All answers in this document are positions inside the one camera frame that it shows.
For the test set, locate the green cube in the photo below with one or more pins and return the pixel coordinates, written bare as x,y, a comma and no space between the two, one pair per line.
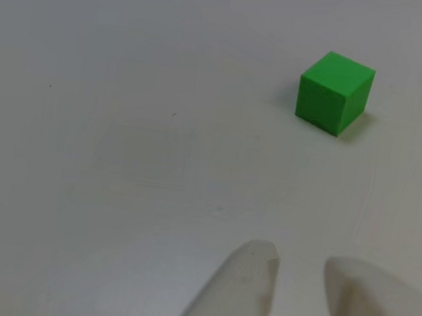
326,99

